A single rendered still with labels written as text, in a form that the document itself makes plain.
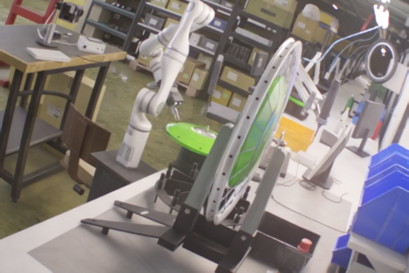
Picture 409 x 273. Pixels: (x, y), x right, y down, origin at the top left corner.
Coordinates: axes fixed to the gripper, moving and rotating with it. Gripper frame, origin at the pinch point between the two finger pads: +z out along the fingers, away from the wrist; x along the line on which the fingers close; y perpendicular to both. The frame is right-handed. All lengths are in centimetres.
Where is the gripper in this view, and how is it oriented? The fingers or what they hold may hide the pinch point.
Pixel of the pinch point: (178, 120)
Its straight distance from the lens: 220.1
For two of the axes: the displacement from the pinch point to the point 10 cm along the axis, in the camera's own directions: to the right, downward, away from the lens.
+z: 4.3, 8.7, -2.4
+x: 5.3, -0.2, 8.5
